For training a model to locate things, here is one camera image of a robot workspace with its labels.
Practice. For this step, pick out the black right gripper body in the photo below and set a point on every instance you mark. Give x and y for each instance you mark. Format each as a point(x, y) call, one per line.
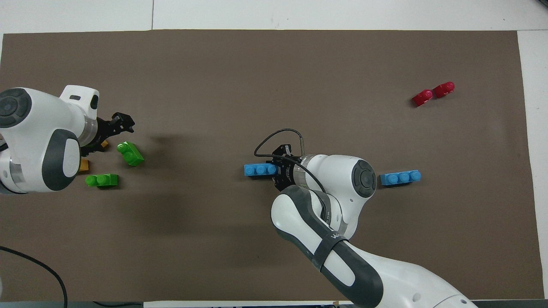
point(286, 169)

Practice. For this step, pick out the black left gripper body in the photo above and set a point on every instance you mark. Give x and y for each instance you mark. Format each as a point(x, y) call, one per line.
point(102, 128)

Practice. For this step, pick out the blue three-stud block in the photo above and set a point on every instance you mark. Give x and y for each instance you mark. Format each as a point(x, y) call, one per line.
point(400, 177)
point(260, 170)

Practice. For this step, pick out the green two-stud block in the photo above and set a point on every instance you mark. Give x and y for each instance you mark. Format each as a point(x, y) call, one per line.
point(102, 180)
point(130, 154)

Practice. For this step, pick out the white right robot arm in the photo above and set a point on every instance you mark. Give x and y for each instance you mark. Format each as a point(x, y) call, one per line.
point(334, 175)

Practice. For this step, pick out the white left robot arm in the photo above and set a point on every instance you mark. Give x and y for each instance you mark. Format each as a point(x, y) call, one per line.
point(38, 124)

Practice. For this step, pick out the yellow two-stud block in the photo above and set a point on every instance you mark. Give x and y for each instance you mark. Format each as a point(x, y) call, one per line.
point(84, 166)
point(104, 145)

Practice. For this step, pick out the red one-stud block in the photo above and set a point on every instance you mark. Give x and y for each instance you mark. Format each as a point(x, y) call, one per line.
point(443, 90)
point(422, 98)

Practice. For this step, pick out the brown paper mat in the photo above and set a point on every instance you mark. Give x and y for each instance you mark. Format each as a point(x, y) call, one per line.
point(299, 85)

